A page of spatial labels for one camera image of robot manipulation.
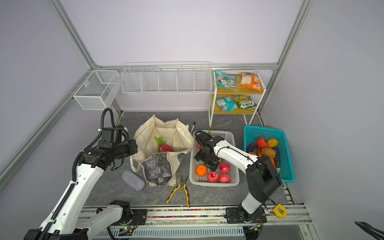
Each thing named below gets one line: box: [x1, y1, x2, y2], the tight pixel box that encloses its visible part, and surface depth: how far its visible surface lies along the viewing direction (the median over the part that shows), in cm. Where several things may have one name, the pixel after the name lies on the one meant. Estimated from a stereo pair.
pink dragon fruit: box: [154, 136, 174, 153], surface depth 93 cm
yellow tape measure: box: [273, 203, 288, 218], surface depth 75 cm
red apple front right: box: [219, 172, 231, 184], surface depth 83 cm
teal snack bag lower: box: [215, 96, 238, 113], surface depth 101 cm
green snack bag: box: [232, 94, 258, 110], surface depth 103 cm
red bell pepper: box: [256, 137, 269, 152], surface depth 93 cm
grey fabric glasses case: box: [121, 169, 146, 192], surface depth 85 cm
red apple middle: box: [219, 163, 231, 174], surface depth 86 cm
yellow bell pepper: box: [268, 138, 279, 148], surface depth 96 cm
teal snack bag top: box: [215, 71, 237, 90], surface depth 87 cm
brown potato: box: [260, 147, 277, 158], surface depth 91 cm
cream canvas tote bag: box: [130, 115, 194, 187], surface depth 82 cm
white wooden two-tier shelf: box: [208, 70, 267, 128], surface depth 92 cm
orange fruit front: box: [196, 164, 208, 177], surface depth 86 cm
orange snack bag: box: [239, 72, 263, 92], surface depth 88 cm
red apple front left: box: [207, 171, 219, 183], surface depth 84 cm
